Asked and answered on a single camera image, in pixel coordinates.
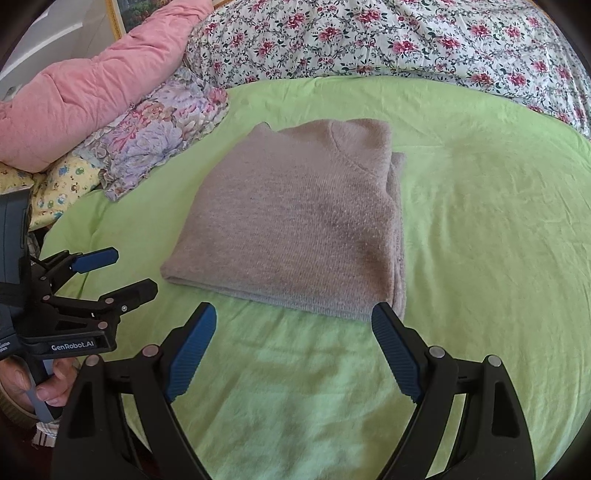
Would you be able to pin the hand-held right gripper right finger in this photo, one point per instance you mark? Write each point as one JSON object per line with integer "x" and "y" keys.
{"x": 397, "y": 355}

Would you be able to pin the taupe knit sweater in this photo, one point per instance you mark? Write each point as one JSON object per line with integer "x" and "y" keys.
{"x": 295, "y": 217}

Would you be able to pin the person's left forearm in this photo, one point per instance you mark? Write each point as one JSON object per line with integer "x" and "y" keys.
{"x": 16, "y": 408}

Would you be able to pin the pink quilted blanket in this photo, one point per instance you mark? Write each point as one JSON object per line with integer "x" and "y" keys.
{"x": 83, "y": 83}

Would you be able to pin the gold picture frame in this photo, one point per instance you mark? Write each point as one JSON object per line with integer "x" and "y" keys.
{"x": 115, "y": 18}

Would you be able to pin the purple floral ruffled pillow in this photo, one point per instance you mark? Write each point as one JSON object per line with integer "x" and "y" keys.
{"x": 152, "y": 129}

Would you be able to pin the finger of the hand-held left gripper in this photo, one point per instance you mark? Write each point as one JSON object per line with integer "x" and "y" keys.
{"x": 136, "y": 290}
{"x": 94, "y": 259}

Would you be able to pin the yellow cartoon print cloth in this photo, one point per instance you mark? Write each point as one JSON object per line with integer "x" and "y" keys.
{"x": 69, "y": 184}

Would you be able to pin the person's left hand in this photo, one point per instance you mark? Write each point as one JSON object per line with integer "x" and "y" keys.
{"x": 57, "y": 387}

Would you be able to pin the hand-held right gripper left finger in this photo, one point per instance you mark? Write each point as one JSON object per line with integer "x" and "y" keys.
{"x": 194, "y": 350}

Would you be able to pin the white quilt with pink flowers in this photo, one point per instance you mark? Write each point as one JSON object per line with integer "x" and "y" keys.
{"x": 369, "y": 37}

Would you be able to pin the striped cloth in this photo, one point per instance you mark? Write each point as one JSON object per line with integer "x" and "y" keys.
{"x": 46, "y": 436}

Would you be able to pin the light green bed sheet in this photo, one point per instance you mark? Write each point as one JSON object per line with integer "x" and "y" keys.
{"x": 485, "y": 254}

